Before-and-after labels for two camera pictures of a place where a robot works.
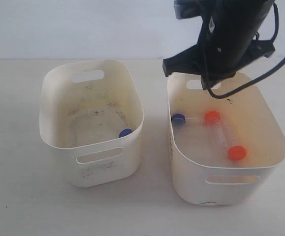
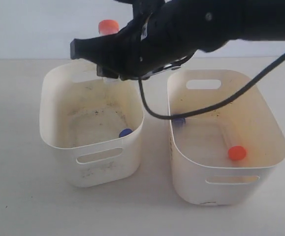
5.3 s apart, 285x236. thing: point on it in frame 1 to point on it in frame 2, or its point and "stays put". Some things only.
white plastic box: (225, 151) stays put
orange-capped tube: (212, 121) to (106, 26)
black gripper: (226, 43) to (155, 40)
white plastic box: (91, 107) stays put
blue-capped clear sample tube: (125, 132) stays put
